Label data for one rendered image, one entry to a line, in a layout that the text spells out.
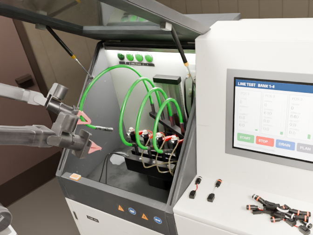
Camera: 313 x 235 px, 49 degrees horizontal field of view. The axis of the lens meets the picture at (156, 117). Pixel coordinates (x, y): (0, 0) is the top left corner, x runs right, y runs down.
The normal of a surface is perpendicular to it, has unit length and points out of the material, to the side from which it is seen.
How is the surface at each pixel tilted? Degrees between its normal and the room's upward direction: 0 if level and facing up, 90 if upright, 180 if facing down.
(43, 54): 90
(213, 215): 0
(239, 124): 76
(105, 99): 90
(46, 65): 90
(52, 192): 0
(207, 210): 0
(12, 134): 93
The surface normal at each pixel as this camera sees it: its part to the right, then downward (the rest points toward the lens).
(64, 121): 0.73, 0.32
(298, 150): -0.55, 0.30
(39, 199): -0.18, -0.85
